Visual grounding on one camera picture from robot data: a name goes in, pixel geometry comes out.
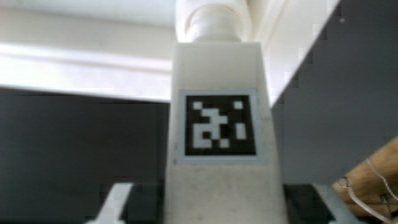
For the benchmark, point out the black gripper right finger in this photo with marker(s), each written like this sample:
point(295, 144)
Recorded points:
point(314, 205)

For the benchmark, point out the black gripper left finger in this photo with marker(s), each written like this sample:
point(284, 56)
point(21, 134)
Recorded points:
point(130, 204)

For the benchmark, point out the white table leg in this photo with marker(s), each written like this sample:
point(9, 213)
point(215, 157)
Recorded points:
point(222, 178)

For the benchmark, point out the white square tabletop with sockets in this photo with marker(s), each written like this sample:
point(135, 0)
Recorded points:
point(89, 46)

